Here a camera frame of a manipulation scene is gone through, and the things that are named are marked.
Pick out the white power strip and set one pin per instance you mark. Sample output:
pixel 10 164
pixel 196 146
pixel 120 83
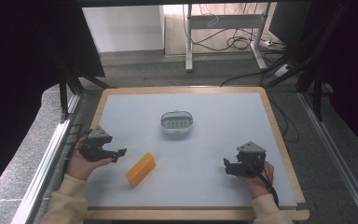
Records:
pixel 282 70

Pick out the light grey table mat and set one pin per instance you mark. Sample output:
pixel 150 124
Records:
pixel 199 155

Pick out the black curtain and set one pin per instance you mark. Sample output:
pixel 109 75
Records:
pixel 21 77
pixel 351 68

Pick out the orange soap bar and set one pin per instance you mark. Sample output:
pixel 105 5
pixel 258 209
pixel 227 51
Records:
pixel 140 169

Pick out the person's left hand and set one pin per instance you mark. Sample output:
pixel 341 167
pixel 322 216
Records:
pixel 79 166

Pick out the black metal stand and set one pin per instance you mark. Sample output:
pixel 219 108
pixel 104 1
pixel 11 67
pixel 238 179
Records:
pixel 71 84
pixel 313 62

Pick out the person's right hand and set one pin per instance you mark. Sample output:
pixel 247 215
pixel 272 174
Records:
pixel 259 185

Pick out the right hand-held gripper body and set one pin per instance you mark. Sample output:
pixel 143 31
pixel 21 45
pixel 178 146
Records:
pixel 251 160

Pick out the white metal desk frame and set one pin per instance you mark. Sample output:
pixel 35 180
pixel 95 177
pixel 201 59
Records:
pixel 223 21

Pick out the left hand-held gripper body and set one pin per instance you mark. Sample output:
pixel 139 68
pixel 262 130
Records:
pixel 94 146

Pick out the aluminium rail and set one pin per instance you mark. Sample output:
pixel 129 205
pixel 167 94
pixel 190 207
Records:
pixel 338 155
pixel 42 174

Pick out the white cabinet panel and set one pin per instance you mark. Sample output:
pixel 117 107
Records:
pixel 122 28

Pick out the white soap dish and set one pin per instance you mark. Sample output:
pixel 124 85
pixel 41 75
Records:
pixel 176 123

